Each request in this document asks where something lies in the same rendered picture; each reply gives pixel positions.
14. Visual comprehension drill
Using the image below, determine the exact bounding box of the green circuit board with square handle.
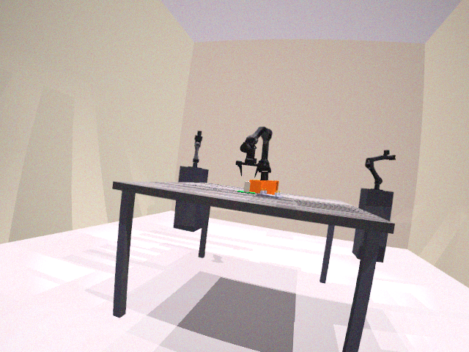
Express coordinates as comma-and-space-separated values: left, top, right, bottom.
237, 181, 255, 194

